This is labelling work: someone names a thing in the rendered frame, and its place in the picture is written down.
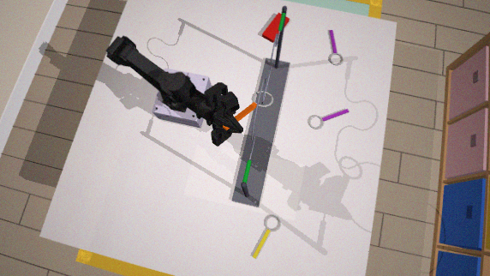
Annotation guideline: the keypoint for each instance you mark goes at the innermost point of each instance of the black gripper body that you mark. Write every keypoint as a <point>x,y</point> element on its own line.
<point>207,104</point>

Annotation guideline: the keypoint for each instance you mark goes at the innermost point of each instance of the grey loop with yellow handle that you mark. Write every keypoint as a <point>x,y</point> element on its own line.
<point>265,236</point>

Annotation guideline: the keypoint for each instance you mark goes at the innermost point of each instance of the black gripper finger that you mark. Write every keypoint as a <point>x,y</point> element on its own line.
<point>224,117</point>
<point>219,129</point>

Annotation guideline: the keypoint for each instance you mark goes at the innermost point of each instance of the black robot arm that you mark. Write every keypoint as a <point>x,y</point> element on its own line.
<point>177,90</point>

